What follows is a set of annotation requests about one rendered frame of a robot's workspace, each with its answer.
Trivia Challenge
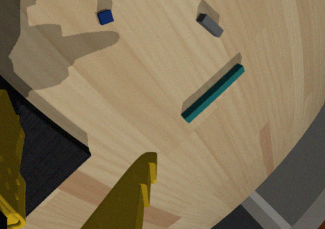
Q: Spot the turquoise rod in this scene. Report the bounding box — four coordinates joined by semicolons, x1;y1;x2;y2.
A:
181;64;244;123

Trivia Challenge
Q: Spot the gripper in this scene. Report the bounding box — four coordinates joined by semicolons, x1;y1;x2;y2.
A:
81;152;157;229

